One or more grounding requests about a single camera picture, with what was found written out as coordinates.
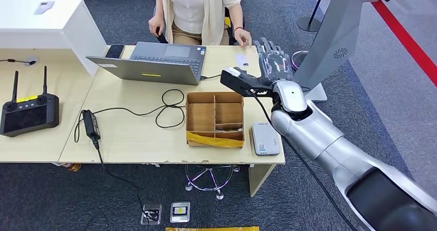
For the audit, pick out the person's left hand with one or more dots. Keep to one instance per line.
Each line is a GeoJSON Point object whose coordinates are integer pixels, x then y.
{"type": "Point", "coordinates": [244, 37]}

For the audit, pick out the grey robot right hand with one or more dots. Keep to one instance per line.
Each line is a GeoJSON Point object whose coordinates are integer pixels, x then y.
{"type": "Point", "coordinates": [276, 65]}

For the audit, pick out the person's right hand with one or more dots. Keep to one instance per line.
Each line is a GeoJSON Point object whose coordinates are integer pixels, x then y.
{"type": "Point", "coordinates": [155, 25]}

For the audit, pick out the white ID card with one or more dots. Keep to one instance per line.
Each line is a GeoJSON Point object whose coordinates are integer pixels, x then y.
{"type": "Point", "coordinates": [242, 60]}

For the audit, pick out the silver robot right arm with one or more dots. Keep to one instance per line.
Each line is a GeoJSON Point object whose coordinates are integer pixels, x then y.
{"type": "Point", "coordinates": [324, 137]}

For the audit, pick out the person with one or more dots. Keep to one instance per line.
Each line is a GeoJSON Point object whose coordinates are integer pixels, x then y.
{"type": "Point", "coordinates": [194, 10]}

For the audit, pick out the grey white card reader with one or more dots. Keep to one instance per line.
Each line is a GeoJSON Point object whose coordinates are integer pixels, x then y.
{"type": "Point", "coordinates": [265, 140]}

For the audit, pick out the room key card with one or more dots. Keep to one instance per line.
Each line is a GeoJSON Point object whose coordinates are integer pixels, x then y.
{"type": "Point", "coordinates": [232, 130]}

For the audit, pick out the black office chair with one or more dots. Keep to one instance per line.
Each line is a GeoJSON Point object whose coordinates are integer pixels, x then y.
{"type": "Point", "coordinates": [228, 24]}

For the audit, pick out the grey laptop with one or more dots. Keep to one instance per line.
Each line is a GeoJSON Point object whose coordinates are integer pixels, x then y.
{"type": "Point", "coordinates": [150, 70]}

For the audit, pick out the black smartphone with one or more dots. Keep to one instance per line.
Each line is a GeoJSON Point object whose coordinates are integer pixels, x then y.
{"type": "Point", "coordinates": [114, 51]}

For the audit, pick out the grey kiosk stand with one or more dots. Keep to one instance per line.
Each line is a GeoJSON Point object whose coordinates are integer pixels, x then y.
{"type": "Point", "coordinates": [338, 28]}

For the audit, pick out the brown cardboard divider box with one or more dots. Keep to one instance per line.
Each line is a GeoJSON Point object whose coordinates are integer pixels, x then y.
{"type": "Point", "coordinates": [201, 116]}

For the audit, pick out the small white flat device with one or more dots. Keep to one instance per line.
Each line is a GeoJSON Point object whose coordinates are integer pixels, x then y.
{"type": "Point", "coordinates": [43, 7]}

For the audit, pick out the beige desk leg panel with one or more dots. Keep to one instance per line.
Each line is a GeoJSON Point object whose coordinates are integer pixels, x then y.
{"type": "Point", "coordinates": [261, 178]}

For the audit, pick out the white counter block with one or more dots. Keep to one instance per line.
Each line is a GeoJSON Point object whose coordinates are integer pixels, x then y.
{"type": "Point", "coordinates": [41, 28]}

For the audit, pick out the black power adapter brick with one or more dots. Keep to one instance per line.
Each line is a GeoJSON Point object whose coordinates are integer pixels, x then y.
{"type": "Point", "coordinates": [91, 124]}

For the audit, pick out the round desk grommet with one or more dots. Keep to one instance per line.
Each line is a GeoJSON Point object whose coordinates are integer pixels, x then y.
{"type": "Point", "coordinates": [30, 61]}

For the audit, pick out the red barrier belt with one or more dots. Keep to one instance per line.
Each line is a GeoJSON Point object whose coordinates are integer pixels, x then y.
{"type": "Point", "coordinates": [406, 41]}

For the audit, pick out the chrome stool base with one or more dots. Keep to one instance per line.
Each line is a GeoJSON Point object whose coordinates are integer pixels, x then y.
{"type": "Point", "coordinates": [209, 180]}

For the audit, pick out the black remote controller with antennas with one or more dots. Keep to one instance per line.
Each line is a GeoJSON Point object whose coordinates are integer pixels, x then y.
{"type": "Point", "coordinates": [29, 116]}

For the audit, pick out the orange wrapper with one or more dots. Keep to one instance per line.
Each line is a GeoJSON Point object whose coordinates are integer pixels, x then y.
{"type": "Point", "coordinates": [73, 167]}

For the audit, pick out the yellow floor tape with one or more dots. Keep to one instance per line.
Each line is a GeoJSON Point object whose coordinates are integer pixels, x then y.
{"type": "Point", "coordinates": [211, 228]}

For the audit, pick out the silver floor socket plate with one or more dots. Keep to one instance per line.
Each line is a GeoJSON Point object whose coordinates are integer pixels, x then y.
{"type": "Point", "coordinates": [180, 212]}

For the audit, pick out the open floor socket box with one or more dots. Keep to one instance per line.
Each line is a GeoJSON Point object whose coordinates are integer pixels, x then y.
{"type": "Point", "coordinates": [152, 215]}

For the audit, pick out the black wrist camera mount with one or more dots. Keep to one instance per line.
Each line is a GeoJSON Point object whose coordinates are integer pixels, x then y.
{"type": "Point", "coordinates": [239, 82]}

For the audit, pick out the black stanchion post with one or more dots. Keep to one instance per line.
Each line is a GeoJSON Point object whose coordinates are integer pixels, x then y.
{"type": "Point", "coordinates": [309, 23]}

